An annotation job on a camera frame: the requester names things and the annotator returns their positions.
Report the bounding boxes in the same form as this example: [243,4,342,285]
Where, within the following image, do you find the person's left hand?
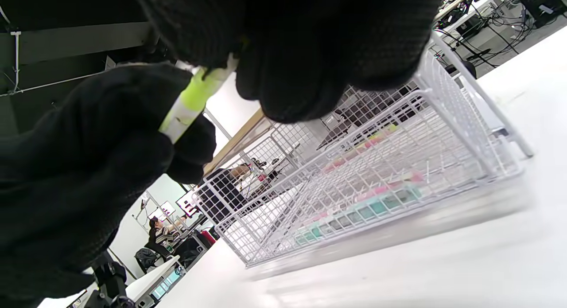
[0,62,217,308]

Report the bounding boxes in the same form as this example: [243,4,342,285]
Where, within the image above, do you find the person's right hand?
[128,0,446,123]

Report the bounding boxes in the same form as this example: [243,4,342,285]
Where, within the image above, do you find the white wire basket drawer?
[193,47,525,269]

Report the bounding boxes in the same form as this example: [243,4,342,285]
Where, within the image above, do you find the pink double-ended highlighter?
[322,133,390,175]
[306,171,426,224]

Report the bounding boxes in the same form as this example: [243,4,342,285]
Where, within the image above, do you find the computer monitor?
[176,191,200,218]
[151,201,176,220]

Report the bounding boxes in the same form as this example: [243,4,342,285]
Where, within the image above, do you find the black bags on chair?
[135,242,171,273]

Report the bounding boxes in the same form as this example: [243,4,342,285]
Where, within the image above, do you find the black grey tracker controller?
[84,251,136,308]

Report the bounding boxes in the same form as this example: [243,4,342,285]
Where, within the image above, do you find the white background table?
[126,255,182,305]

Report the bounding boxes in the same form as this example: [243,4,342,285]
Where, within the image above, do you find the white background desk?
[436,0,510,34]

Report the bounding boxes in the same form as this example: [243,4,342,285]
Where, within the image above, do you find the wooden top wire rack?
[202,31,534,180]

